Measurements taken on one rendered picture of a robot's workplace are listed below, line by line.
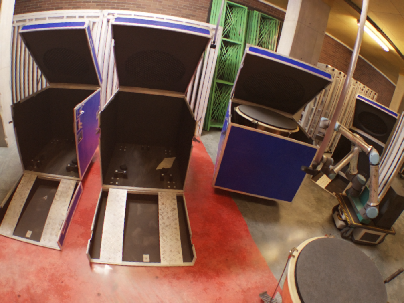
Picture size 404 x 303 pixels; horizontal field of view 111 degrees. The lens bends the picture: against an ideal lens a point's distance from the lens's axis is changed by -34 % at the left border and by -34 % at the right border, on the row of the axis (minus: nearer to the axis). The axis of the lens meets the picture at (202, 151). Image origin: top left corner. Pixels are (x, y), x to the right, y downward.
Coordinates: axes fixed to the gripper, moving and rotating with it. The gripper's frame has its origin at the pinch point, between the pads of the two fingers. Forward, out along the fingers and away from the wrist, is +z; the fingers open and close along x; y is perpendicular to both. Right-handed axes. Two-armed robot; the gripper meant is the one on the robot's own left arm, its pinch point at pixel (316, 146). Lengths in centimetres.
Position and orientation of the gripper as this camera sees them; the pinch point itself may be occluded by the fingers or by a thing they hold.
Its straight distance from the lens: 243.0
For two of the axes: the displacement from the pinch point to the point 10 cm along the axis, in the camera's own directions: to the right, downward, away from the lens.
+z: -2.2, 9.3, 2.9
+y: 0.9, -2.8, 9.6
